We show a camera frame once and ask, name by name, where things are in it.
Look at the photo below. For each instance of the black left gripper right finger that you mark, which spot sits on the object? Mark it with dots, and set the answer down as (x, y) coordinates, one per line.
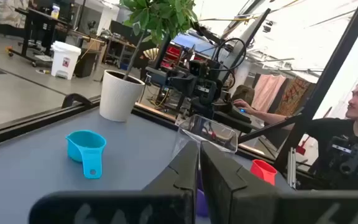
(235, 199)

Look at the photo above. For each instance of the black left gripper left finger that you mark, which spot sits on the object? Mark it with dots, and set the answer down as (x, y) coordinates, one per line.
(166, 205)

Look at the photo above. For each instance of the purple plastic measuring cup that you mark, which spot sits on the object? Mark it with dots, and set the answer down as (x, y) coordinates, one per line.
(201, 202)

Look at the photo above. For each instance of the red plastic measuring cup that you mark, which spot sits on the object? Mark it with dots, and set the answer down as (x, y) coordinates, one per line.
(263, 171)

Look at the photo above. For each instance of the teal plastic measuring cup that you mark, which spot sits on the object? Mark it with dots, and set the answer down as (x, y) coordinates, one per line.
(85, 146)

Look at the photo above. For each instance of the black background robot arm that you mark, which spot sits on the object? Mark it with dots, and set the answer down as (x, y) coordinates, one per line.
(204, 90)

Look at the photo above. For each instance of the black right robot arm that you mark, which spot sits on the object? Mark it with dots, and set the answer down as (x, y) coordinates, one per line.
(353, 158)

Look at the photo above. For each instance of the clear plastic basket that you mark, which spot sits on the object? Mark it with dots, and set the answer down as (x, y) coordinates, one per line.
(210, 130)

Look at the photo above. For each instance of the silver aluminium bar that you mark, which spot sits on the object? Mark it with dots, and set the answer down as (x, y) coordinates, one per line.
(291, 168)

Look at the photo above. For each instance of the person's hand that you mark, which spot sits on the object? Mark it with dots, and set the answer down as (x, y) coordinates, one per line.
(242, 105)

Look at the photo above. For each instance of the pink hanging cloth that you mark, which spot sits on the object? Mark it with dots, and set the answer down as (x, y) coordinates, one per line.
(267, 91)

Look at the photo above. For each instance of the patterned hanging cloth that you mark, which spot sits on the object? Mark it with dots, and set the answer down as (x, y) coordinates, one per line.
(294, 96)

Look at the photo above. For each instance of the white ribbed plant pot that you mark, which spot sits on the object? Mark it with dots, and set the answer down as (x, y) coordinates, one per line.
(117, 96)

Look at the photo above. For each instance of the white pedal bin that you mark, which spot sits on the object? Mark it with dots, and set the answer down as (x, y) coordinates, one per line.
(64, 59)

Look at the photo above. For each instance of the green leafy plant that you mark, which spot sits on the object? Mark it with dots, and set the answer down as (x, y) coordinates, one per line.
(163, 15)

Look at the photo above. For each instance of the yellow bottle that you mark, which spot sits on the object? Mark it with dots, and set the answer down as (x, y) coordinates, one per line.
(55, 12)

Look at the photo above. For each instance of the black rolling desk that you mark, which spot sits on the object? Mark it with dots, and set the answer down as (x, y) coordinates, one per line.
(39, 21)

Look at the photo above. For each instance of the black station frame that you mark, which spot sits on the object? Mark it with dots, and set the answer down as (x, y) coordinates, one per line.
(322, 84)

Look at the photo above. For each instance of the black table edge rail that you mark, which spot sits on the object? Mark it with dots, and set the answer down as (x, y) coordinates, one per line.
(26, 124)

